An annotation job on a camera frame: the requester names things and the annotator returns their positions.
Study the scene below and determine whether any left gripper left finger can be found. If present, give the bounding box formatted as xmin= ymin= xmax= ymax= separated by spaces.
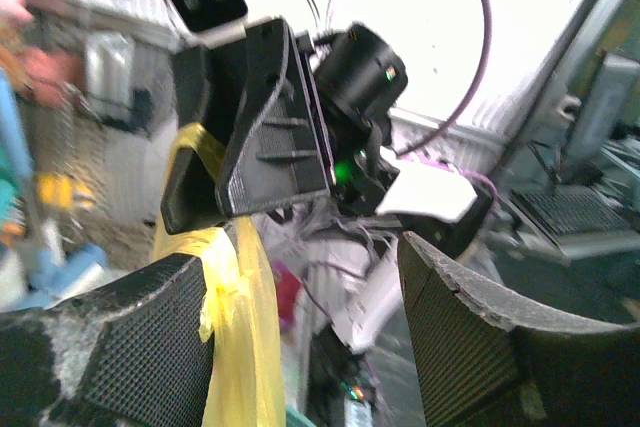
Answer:
xmin=1 ymin=254 xmax=214 ymax=426

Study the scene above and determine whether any red purple sock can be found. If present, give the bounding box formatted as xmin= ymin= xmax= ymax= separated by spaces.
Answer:
xmin=271 ymin=260 xmax=302 ymax=333

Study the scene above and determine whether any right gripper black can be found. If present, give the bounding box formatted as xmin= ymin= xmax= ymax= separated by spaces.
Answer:
xmin=161 ymin=18 xmax=335 ymax=234

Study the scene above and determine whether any computer keyboard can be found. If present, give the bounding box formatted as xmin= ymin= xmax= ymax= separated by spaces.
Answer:
xmin=509 ymin=186 xmax=639 ymax=246

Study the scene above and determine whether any yellow plush toy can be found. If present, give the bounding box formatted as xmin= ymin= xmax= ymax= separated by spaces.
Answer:
xmin=35 ymin=173 xmax=96 ymax=211

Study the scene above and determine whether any yellow trash bag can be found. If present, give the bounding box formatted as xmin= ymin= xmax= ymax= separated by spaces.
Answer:
xmin=151 ymin=121 xmax=287 ymax=427

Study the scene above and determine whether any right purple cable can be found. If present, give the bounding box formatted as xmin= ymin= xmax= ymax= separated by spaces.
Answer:
xmin=392 ymin=0 xmax=501 ymax=208

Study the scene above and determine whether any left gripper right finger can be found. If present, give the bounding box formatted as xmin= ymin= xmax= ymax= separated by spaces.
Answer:
xmin=397 ymin=232 xmax=639 ymax=426

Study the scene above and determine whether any computer monitor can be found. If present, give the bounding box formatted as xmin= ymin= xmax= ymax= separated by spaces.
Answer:
xmin=561 ymin=53 xmax=639 ymax=169

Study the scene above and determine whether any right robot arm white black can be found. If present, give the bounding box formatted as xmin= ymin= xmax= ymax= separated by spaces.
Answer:
xmin=161 ymin=19 xmax=477 ymax=235

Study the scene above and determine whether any blue floor mop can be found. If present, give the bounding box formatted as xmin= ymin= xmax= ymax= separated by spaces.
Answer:
xmin=1 ymin=73 xmax=107 ymax=312

